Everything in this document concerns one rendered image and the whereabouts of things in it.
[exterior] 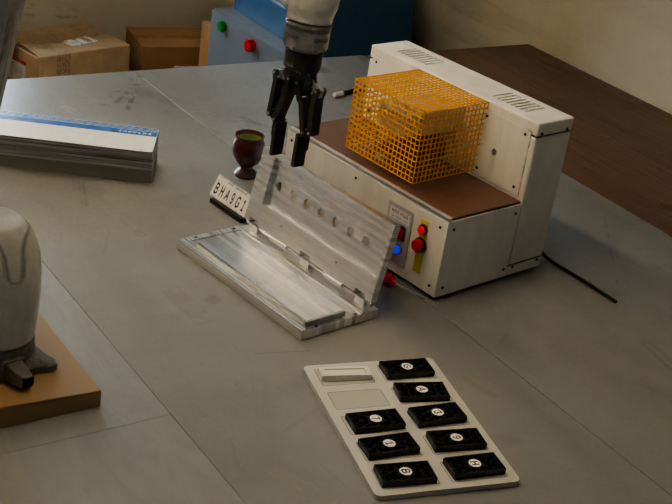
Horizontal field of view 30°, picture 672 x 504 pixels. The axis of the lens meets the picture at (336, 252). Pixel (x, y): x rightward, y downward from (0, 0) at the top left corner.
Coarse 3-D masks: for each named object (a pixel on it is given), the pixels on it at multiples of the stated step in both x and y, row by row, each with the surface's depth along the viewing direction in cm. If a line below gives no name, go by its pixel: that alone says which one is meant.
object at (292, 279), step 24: (192, 240) 277; (216, 240) 279; (240, 240) 280; (264, 240) 282; (216, 264) 268; (240, 264) 270; (264, 264) 272; (288, 264) 273; (312, 264) 271; (240, 288) 261; (264, 288) 262; (288, 288) 263; (312, 288) 265; (336, 288) 266; (264, 312) 256; (312, 312) 256; (360, 312) 258; (312, 336) 251
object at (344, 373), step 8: (320, 368) 236; (328, 368) 237; (336, 368) 237; (344, 368) 238; (352, 368) 238; (360, 368) 238; (368, 368) 239; (320, 376) 235; (328, 376) 235; (336, 376) 235; (344, 376) 236; (352, 376) 236; (360, 376) 236; (368, 376) 237
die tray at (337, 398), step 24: (384, 360) 245; (432, 360) 247; (312, 384) 233; (336, 384) 234; (360, 384) 236; (384, 384) 237; (336, 408) 227; (360, 408) 228; (384, 408) 229; (336, 432) 222; (384, 432) 222; (480, 432) 227; (360, 456) 215; (408, 456) 217; (432, 456) 218; (456, 480) 213; (480, 480) 214; (504, 480) 214
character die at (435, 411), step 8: (408, 408) 228; (416, 408) 229; (424, 408) 230; (432, 408) 229; (440, 408) 230; (448, 408) 230; (456, 408) 231; (416, 416) 227; (424, 416) 227; (432, 416) 227; (440, 416) 227; (448, 416) 228; (456, 416) 228; (464, 416) 228; (416, 424) 226; (424, 424) 225; (432, 424) 226; (440, 424) 227
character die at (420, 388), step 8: (400, 384) 236; (408, 384) 236; (416, 384) 236; (424, 384) 237; (432, 384) 237; (440, 384) 237; (400, 392) 233; (408, 392) 233; (416, 392) 234; (424, 392) 234; (432, 392) 234; (440, 392) 236; (448, 392) 235; (400, 400) 232; (408, 400) 232; (416, 400) 233; (424, 400) 233; (432, 400) 234; (440, 400) 234; (448, 400) 234
